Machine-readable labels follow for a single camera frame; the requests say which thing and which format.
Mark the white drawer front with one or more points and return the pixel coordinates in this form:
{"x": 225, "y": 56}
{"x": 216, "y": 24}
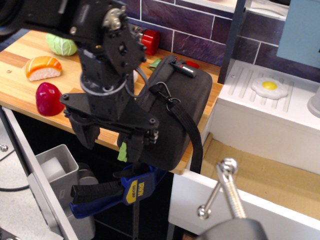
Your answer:
{"x": 192, "y": 190}

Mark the toy ice cream cone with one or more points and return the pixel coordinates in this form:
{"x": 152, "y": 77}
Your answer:
{"x": 135, "y": 76}

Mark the black zipper bag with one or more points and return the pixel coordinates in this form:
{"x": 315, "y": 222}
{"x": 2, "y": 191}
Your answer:
{"x": 177, "y": 97}

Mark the white toy sink unit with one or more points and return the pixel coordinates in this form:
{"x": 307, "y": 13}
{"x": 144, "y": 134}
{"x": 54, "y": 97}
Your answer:
{"x": 282, "y": 130}

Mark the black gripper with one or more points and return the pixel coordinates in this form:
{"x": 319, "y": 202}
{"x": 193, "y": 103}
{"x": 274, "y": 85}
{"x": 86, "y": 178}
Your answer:
{"x": 116, "y": 111}

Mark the blue Irwin bar clamp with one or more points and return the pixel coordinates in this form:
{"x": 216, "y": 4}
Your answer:
{"x": 133, "y": 184}

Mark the green taped zipper pull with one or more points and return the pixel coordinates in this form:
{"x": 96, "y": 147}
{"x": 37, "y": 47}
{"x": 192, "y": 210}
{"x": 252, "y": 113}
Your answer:
{"x": 122, "y": 155}

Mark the toy fried egg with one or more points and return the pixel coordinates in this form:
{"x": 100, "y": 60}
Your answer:
{"x": 269, "y": 88}

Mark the red toy pepper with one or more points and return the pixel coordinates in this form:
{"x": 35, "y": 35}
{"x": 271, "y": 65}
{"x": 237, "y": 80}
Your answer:
{"x": 48, "y": 100}

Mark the green toy cabbage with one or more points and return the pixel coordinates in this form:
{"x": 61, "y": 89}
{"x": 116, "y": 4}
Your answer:
{"x": 61, "y": 46}

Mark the grey metal pot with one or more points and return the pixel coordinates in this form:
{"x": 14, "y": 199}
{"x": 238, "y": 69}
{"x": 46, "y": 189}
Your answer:
{"x": 313, "y": 104}

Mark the grey plastic bin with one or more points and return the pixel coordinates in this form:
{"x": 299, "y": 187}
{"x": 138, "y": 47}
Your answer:
{"x": 52, "y": 175}

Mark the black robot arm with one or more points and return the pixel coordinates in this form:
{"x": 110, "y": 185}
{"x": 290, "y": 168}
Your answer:
{"x": 109, "y": 54}

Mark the red capped spice jar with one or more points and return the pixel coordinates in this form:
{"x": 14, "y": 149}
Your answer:
{"x": 149, "y": 38}

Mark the toy salmon sushi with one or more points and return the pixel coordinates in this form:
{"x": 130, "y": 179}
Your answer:
{"x": 42, "y": 67}

